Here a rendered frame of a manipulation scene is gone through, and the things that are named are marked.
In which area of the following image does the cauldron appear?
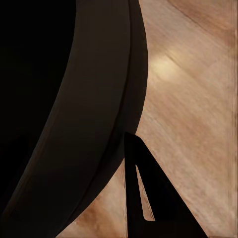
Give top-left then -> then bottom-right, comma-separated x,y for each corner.
0,0 -> 148,238

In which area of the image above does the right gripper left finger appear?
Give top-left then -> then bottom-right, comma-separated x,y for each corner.
0,132 -> 29,200

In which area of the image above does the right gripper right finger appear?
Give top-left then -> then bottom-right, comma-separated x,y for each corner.
124,132 -> 208,238

